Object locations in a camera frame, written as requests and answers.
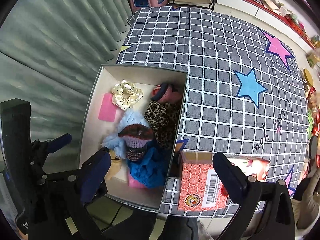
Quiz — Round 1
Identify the red knitted hat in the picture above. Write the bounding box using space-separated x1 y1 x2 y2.
118 124 153 161

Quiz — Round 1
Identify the blue cloth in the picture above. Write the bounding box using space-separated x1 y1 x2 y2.
127 140 171 189

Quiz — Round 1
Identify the pink foam sponge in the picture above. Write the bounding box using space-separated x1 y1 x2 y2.
98 93 119 122

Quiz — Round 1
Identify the cream polka dot scrunchie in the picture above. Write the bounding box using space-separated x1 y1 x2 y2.
111 80 144 111

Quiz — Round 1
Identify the leopard print scrunchie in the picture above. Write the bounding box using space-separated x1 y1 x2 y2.
144 101 181 150

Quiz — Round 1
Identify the beige soft cloth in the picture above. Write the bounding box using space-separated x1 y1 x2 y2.
104 150 122 181

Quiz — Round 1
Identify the pink and navy sock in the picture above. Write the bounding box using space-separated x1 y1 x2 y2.
150 83 182 104

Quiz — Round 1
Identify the red snack box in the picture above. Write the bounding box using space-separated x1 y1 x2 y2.
178 151 270 211

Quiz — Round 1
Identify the peanut jar black lid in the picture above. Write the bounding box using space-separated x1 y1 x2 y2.
308 135 318 160

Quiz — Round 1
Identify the grey storage box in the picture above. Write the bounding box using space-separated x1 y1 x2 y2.
79 65 188 211

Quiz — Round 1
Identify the green curtain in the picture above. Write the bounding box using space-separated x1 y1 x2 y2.
1 0 131 173

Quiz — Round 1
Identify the grey checked star tablecloth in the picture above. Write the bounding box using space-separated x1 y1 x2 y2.
116 6 309 219

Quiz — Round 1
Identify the jar with yellow lid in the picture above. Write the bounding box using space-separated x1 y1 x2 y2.
303 68 313 87

